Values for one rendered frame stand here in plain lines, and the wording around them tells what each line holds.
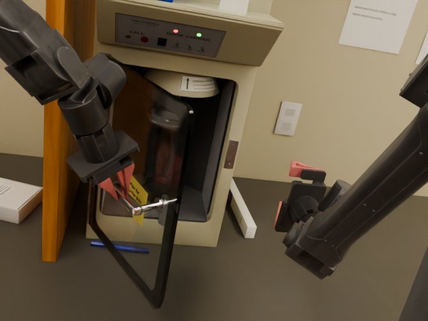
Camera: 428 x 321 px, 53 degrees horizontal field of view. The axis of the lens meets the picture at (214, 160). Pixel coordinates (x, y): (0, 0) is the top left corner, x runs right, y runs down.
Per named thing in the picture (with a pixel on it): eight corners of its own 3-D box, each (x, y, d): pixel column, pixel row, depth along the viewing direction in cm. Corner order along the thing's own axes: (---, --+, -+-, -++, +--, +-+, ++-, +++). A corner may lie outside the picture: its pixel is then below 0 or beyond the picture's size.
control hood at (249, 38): (97, 39, 82) (101, -17, 78) (258, 64, 89) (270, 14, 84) (90, 52, 72) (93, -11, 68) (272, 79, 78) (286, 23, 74)
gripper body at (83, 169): (69, 167, 69) (50, 131, 65) (123, 137, 73) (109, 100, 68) (85, 186, 65) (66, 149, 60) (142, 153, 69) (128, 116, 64)
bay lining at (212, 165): (109, 164, 121) (121, 38, 106) (200, 174, 126) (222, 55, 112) (100, 212, 100) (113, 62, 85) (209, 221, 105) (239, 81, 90)
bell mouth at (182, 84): (143, 69, 105) (146, 46, 103) (213, 79, 108) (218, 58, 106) (141, 91, 89) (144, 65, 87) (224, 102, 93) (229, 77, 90)
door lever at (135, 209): (135, 188, 79) (136, 176, 78) (162, 214, 72) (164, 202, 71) (107, 193, 75) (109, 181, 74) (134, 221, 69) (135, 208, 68)
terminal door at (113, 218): (92, 223, 99) (104, 51, 83) (160, 313, 79) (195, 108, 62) (88, 225, 99) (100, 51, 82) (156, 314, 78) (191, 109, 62)
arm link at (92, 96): (47, 102, 59) (83, 102, 58) (70, 76, 64) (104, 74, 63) (67, 141, 64) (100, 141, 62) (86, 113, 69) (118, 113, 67)
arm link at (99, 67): (11, 76, 59) (53, 54, 55) (52, 37, 67) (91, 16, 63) (68, 139, 65) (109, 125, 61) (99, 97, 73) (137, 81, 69)
